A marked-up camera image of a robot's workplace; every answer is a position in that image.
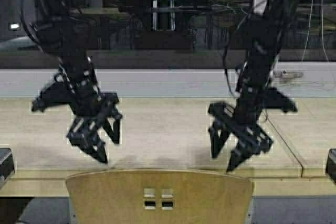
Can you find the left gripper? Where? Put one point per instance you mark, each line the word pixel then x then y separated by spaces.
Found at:
pixel 83 132

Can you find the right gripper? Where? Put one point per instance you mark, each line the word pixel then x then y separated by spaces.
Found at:
pixel 252 139

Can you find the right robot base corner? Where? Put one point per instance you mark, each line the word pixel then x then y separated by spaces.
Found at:
pixel 330 165

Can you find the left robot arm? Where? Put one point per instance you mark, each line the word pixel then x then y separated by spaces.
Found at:
pixel 60 33

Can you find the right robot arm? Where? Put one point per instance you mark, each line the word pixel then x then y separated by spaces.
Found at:
pixel 264 35

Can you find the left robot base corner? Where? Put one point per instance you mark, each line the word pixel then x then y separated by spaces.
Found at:
pixel 7 165

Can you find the long wooden counter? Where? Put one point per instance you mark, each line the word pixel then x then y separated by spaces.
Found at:
pixel 167 133

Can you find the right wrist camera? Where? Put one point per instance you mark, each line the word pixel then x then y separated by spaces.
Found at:
pixel 274 99

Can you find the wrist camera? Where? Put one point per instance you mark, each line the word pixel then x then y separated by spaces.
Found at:
pixel 52 94
pixel 274 99

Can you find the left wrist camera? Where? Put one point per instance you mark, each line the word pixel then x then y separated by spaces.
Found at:
pixel 52 94

